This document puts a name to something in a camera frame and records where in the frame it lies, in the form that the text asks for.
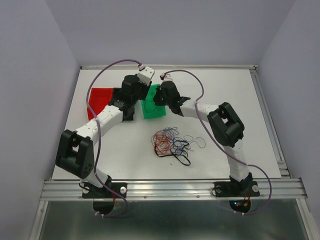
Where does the black cable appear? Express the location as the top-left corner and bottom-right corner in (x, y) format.
(153, 138), (207, 167)

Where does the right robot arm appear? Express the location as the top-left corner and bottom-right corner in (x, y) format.
(153, 81), (256, 198)

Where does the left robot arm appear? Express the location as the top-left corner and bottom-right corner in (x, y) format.
(55, 70), (154, 198)

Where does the green plastic bin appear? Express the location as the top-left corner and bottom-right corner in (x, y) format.
(140, 84), (166, 120)

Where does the black plastic bin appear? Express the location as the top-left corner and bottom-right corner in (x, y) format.
(107, 87), (137, 122)

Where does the red plastic bin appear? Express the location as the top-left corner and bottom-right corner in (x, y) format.
(88, 88), (114, 115)

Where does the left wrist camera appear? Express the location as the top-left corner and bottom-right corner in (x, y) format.
(137, 65), (155, 86)

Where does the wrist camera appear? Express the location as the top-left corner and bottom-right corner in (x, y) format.
(160, 72), (174, 83)
(137, 65), (155, 86)

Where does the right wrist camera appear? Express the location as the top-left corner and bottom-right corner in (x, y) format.
(160, 72), (174, 83)

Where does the aluminium back rail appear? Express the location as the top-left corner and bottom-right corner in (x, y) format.
(80, 64), (258, 70)

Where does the aluminium rail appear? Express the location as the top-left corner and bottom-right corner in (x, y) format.
(40, 178), (308, 201)
(80, 64), (258, 70)
(249, 69), (292, 179)

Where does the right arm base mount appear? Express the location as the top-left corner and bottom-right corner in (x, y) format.
(211, 181), (260, 198)

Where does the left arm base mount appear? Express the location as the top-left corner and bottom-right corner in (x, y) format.
(79, 182), (128, 199)

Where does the aluminium front rail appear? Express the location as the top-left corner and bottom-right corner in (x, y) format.
(40, 178), (308, 201)

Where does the aluminium right rail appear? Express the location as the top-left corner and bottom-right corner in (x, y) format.
(249, 69), (292, 179)

